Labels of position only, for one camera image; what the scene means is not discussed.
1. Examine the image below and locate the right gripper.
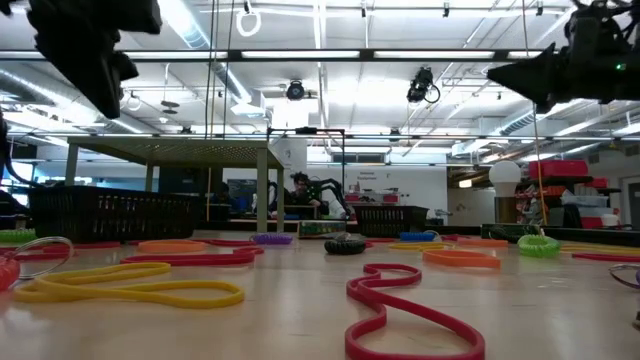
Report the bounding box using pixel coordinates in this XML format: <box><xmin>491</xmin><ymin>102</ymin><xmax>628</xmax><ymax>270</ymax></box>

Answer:
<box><xmin>487</xmin><ymin>0</ymin><xmax>640</xmax><ymax>114</ymax></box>

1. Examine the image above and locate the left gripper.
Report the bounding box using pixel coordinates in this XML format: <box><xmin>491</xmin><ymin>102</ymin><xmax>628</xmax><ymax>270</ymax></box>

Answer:
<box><xmin>27</xmin><ymin>0</ymin><xmax>164</xmax><ymax>120</ymax></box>

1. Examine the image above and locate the black mesh basket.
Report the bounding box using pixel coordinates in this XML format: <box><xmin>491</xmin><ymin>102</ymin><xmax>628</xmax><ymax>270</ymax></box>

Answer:
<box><xmin>352</xmin><ymin>204</ymin><xmax>430</xmax><ymax>239</ymax></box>
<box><xmin>27</xmin><ymin>185</ymin><xmax>202</xmax><ymax>245</ymax></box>

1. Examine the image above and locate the green coil wristband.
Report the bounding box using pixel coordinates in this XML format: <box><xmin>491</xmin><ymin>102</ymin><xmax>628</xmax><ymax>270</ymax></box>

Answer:
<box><xmin>516</xmin><ymin>234</ymin><xmax>562</xmax><ymax>259</ymax></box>
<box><xmin>0</xmin><ymin>228</ymin><xmax>38</xmax><ymax>245</ymax></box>

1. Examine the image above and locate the orange rubber band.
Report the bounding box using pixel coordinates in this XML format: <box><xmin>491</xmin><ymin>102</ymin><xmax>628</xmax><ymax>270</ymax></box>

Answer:
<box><xmin>456</xmin><ymin>238</ymin><xmax>510</xmax><ymax>249</ymax></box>
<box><xmin>136</xmin><ymin>239</ymin><xmax>208</xmax><ymax>254</ymax></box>
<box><xmin>421</xmin><ymin>248</ymin><xmax>502</xmax><ymax>271</ymax></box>

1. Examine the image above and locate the yellow rubber band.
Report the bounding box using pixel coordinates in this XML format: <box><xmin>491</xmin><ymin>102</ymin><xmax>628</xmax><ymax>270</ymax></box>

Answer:
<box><xmin>13</xmin><ymin>261</ymin><xmax>247</xmax><ymax>310</ymax></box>
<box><xmin>388</xmin><ymin>241</ymin><xmax>457</xmax><ymax>252</ymax></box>
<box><xmin>559</xmin><ymin>241</ymin><xmax>640</xmax><ymax>256</ymax></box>

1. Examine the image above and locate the black coil wristband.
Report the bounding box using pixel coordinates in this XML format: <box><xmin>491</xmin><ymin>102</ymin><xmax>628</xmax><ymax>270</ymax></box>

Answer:
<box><xmin>323</xmin><ymin>238</ymin><xmax>368</xmax><ymax>257</ymax></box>

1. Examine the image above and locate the storage rack with bins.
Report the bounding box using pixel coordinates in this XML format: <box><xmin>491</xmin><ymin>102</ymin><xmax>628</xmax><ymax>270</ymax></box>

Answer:
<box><xmin>519</xmin><ymin>158</ymin><xmax>624</xmax><ymax>232</ymax></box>

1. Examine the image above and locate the lamp with white bulb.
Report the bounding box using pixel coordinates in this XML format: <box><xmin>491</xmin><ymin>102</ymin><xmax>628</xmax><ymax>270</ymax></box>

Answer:
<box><xmin>488</xmin><ymin>159</ymin><xmax>523</xmax><ymax>225</ymax></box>

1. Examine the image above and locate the green perforated metal shelf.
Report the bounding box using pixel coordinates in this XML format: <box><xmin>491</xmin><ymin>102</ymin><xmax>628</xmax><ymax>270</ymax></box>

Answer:
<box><xmin>64</xmin><ymin>136</ymin><xmax>286</xmax><ymax>235</ymax></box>

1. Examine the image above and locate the long ceiling light fixture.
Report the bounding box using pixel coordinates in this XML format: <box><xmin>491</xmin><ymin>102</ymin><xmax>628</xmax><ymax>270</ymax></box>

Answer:
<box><xmin>0</xmin><ymin>47</ymin><xmax>562</xmax><ymax>63</ymax></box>

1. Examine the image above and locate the person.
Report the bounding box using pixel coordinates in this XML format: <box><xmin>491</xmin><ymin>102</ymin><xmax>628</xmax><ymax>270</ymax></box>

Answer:
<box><xmin>212</xmin><ymin>181</ymin><xmax>242</xmax><ymax>221</ymax></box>
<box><xmin>287</xmin><ymin>171</ymin><xmax>331</xmax><ymax>220</ymax></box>

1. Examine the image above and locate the blue coil wristband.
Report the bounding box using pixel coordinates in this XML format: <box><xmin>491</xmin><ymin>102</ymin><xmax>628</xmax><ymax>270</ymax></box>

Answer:
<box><xmin>398</xmin><ymin>230</ymin><xmax>438</xmax><ymax>244</ymax></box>

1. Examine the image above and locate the black ceiling spotlight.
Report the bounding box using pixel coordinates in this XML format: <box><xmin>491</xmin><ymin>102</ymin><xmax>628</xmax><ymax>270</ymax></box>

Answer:
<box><xmin>285</xmin><ymin>79</ymin><xmax>307</xmax><ymax>103</ymax></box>

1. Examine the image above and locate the hanging yellow cord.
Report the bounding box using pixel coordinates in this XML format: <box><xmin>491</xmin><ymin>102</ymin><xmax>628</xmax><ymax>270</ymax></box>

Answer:
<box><xmin>521</xmin><ymin>0</ymin><xmax>549</xmax><ymax>226</ymax></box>

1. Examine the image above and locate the black ceiling camera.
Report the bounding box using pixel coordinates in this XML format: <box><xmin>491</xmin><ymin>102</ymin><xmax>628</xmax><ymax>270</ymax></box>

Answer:
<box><xmin>405</xmin><ymin>65</ymin><xmax>443</xmax><ymax>107</ymax></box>

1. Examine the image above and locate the hanging black cable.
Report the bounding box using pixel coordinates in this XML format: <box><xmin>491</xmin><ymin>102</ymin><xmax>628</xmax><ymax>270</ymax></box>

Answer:
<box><xmin>203</xmin><ymin>0</ymin><xmax>237</xmax><ymax>142</ymax></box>

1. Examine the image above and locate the black looping cable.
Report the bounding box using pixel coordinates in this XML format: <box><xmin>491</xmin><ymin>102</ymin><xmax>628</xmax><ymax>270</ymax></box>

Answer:
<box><xmin>0</xmin><ymin>112</ymin><xmax>44</xmax><ymax>191</ymax></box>

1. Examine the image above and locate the thin black metal frame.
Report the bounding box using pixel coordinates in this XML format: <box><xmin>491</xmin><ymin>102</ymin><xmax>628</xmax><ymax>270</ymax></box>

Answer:
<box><xmin>266</xmin><ymin>126</ymin><xmax>348</xmax><ymax>221</ymax></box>

